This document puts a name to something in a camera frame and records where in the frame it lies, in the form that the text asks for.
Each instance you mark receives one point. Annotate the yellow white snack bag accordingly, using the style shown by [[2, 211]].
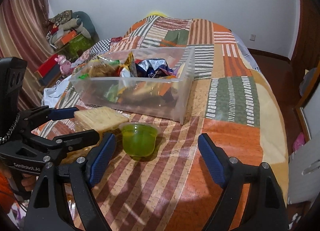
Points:
[[130, 62]]

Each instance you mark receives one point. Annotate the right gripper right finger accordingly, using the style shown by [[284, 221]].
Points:
[[265, 207]]

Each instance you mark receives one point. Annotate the white wall socket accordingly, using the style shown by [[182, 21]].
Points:
[[252, 37]]

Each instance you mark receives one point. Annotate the green jelly cup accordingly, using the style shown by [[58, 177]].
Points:
[[139, 139]]

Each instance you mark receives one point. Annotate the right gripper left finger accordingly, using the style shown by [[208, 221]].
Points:
[[48, 207]]

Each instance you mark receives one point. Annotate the patchwork striped bed blanket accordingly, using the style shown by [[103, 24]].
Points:
[[231, 102]]

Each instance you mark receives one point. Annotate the square cracker stack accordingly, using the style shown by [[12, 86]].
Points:
[[101, 119]]

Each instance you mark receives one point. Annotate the pink plush toy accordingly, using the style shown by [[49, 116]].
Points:
[[64, 64]]

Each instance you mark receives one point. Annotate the brown wooden door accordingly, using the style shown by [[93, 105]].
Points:
[[306, 53]]

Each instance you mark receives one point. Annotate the clear bag orange crackers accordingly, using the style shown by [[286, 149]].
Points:
[[146, 91]]

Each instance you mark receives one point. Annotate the striped pink brown curtain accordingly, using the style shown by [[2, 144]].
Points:
[[24, 26]]

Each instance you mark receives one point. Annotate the pile of clothes and boxes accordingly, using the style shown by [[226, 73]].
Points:
[[71, 34]]

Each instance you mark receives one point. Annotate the white cloth bag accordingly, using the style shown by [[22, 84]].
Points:
[[53, 94]]

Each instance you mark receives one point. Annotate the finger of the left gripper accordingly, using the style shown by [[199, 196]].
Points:
[[61, 114], [78, 140]]

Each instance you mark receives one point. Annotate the orange jacket sleeve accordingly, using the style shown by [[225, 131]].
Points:
[[7, 198]]

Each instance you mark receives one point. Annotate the left hand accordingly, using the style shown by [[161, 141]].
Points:
[[28, 181]]

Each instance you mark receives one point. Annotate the blue silver snack packet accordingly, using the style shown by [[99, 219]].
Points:
[[153, 68]]

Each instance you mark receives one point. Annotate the red snack packet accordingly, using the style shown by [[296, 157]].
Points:
[[123, 71]]

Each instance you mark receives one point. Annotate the red and blue boxes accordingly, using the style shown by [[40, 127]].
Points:
[[48, 72]]

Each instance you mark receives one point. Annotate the white plastic stool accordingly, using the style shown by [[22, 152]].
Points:
[[304, 173]]

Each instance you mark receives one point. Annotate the checkered patchwork quilt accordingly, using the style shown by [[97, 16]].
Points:
[[103, 46]]

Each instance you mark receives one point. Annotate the yellow pillow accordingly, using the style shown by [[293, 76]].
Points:
[[156, 13]]

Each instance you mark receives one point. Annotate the clear plastic storage bin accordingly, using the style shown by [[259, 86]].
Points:
[[151, 81]]

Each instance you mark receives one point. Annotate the clear bag puffed rice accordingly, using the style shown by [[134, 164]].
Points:
[[101, 67]]

